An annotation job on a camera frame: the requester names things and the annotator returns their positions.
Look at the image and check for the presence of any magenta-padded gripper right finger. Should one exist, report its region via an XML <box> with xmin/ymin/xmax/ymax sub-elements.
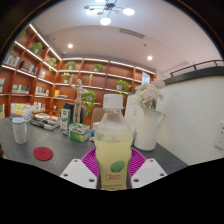
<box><xmin>128</xmin><ymin>147</ymin><xmax>168</xmax><ymax>190</ymax></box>

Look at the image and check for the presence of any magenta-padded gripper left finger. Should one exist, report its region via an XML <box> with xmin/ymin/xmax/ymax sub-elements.
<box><xmin>59</xmin><ymin>147</ymin><xmax>101</xmax><ymax>190</ymax></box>

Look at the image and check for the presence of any clear bottle with yellow drink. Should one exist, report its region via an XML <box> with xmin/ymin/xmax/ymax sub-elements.
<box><xmin>93</xmin><ymin>93</ymin><xmax>134</xmax><ymax>191</ymax></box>

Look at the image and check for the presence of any flat round red coaster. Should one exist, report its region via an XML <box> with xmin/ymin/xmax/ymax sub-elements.
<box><xmin>32</xmin><ymin>146</ymin><xmax>54</xmax><ymax>162</ymax></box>

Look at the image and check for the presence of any green and white box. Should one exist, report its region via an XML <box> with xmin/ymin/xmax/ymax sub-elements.
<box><xmin>68</xmin><ymin>122</ymin><xmax>91</xmax><ymax>143</ymax></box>

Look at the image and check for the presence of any white jug vase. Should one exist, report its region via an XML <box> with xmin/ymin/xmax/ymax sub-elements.
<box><xmin>133</xmin><ymin>107</ymin><xmax>166</xmax><ymax>152</ymax></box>

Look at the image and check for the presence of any tall white green carton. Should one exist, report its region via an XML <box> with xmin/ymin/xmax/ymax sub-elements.
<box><xmin>60</xmin><ymin>107</ymin><xmax>72</xmax><ymax>132</ymax></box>

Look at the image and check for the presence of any dark book stack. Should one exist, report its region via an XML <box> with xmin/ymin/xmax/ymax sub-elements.
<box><xmin>30</xmin><ymin>112</ymin><xmax>62</xmax><ymax>131</ymax></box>

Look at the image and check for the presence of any dark chair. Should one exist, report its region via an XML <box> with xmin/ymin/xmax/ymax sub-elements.
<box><xmin>61</xmin><ymin>102</ymin><xmax>76</xmax><ymax>116</ymax></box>

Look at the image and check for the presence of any white cup with grey pattern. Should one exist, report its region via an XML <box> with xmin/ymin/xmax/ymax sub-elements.
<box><xmin>11</xmin><ymin>117</ymin><xmax>28</xmax><ymax>145</ymax></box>

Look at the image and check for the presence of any wooden artist mannequin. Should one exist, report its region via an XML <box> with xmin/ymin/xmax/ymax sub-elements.
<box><xmin>69</xmin><ymin>78</ymin><xmax>89</xmax><ymax>124</ymax></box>

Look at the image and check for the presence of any pale pink flower bouquet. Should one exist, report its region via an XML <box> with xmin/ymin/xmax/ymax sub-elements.
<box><xmin>132</xmin><ymin>79</ymin><xmax>165</xmax><ymax>110</ymax></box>

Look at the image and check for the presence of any wooden shelf unit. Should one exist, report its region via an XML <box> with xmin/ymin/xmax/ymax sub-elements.
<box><xmin>0</xmin><ymin>23</ymin><xmax>157</xmax><ymax>128</ymax></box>

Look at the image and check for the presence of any ceiling air vent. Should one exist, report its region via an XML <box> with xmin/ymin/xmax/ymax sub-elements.
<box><xmin>119</xmin><ymin>28</ymin><xmax>146</xmax><ymax>39</ymax></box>

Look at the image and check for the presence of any ceiling lamp with round bulbs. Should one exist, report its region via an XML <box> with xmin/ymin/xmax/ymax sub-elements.
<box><xmin>83</xmin><ymin>0</ymin><xmax>136</xmax><ymax>26</ymax></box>

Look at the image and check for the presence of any white wall socket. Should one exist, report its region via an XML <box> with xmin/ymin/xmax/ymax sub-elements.
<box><xmin>214</xmin><ymin>120</ymin><xmax>224</xmax><ymax>150</ymax></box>

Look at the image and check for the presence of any black ceiling rail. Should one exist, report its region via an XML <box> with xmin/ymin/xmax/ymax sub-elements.
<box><xmin>169</xmin><ymin>59</ymin><xmax>224</xmax><ymax>78</ymax></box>

